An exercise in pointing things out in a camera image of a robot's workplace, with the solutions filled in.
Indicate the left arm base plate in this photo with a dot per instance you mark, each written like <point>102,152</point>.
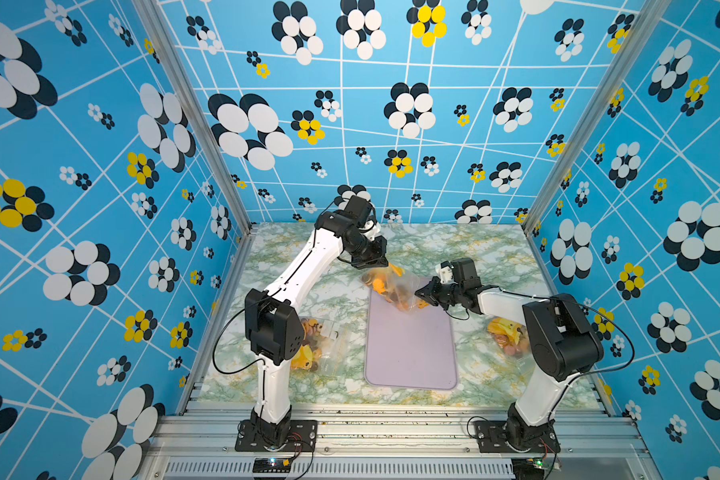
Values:
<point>262,437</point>

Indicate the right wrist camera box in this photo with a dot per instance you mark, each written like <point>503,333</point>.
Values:
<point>461,272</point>

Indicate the lilac rectangular tray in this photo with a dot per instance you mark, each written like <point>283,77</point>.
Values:
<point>413,349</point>

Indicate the right green circuit board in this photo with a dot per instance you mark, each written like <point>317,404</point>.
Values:
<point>531,469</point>

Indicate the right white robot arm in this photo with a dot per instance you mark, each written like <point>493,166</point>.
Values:
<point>562,344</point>

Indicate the right aluminium corner post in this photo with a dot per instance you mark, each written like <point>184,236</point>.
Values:
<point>646,21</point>

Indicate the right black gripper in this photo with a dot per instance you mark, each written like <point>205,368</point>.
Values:
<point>430,292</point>

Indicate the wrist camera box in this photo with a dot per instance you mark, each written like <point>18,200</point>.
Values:
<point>370,229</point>
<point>461,272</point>

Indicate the ziploc cookie bag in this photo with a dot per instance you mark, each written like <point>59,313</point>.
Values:
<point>511,337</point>
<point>322,347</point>

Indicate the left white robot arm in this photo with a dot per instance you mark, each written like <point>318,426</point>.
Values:
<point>272,323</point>

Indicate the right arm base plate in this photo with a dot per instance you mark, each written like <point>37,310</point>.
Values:
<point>511,437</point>

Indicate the left green circuit board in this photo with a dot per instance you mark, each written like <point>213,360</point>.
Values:
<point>271,467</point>

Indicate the left aluminium corner post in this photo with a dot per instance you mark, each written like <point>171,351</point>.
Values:
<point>157,30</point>

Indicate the ziploc bag of cookies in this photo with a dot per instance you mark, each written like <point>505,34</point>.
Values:
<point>397,286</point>

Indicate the near left ziploc cookie bag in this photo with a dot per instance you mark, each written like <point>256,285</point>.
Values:
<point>322,347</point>

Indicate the green circuit board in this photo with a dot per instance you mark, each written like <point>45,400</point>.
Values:
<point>531,469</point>
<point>271,467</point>

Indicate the right ziploc cookie bag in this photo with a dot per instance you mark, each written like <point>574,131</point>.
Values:
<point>511,337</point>

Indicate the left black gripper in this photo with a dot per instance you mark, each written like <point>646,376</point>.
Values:
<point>379,256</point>

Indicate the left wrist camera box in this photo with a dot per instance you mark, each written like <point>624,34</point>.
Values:
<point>370,229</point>

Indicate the aluminium front rail frame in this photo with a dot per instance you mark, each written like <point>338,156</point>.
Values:
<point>394,442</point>

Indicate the aluminium corner post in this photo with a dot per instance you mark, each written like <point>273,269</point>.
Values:
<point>157,30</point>
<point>646,21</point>

